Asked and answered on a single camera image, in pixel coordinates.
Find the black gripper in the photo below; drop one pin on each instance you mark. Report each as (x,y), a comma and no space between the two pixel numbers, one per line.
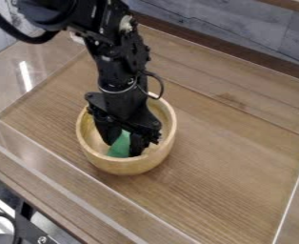
(123,111)

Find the green rectangular stick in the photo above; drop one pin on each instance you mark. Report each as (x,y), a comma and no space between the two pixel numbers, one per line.
(120,148)

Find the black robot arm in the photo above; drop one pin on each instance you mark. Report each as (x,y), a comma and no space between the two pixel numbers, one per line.
(107,26)

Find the wooden bowl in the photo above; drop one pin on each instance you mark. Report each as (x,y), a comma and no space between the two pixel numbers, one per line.
(135,164)

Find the black metal table leg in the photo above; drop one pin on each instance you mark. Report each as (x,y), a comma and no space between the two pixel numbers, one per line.
(29,234)

